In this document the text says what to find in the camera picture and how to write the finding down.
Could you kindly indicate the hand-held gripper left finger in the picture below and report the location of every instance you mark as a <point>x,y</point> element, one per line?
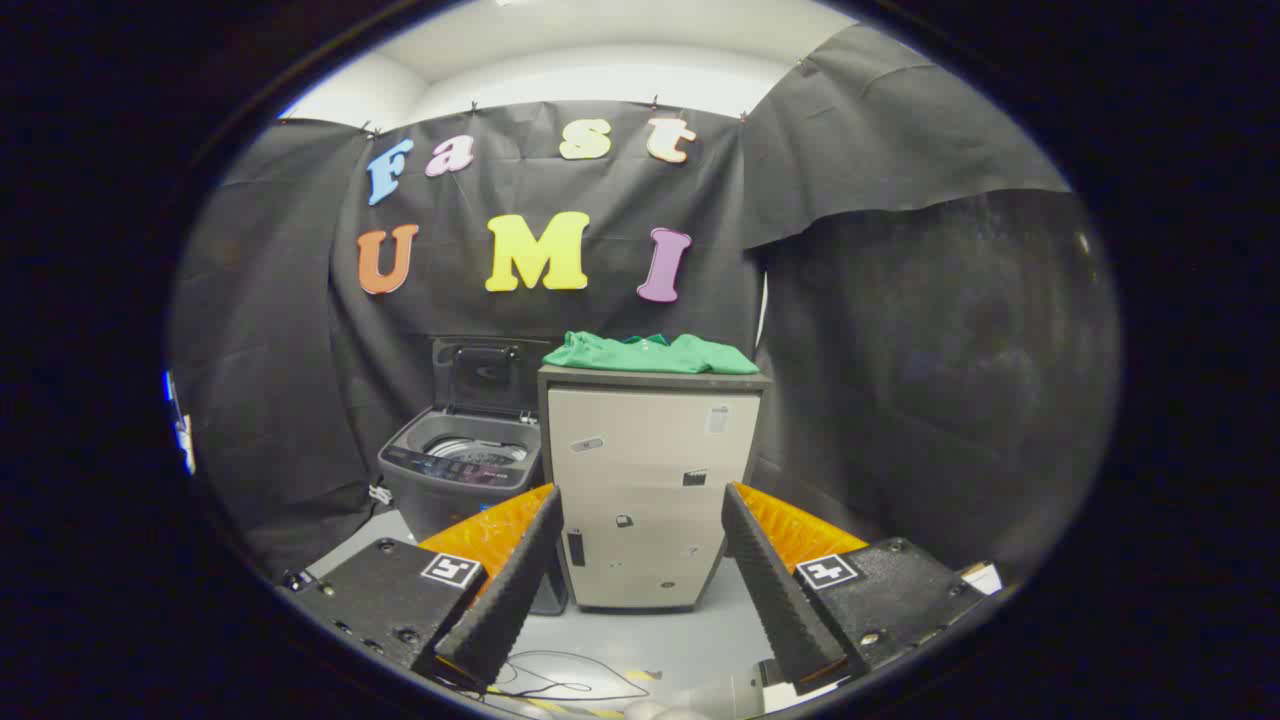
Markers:
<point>515,590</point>

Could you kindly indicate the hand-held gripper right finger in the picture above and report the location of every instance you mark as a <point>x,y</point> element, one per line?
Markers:
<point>775,590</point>

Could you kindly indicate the grey washing machine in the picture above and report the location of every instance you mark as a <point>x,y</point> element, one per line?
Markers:
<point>440,500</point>

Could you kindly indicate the green polo shirt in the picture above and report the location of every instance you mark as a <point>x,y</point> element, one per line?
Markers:
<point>650,355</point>

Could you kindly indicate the beige cabinet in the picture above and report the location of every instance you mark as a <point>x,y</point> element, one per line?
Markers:
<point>650,500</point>

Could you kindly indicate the white paper sheet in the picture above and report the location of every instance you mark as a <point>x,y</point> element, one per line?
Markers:
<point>985,577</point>

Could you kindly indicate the black backdrop cloth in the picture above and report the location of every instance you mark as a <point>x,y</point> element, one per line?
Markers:
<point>600,190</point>

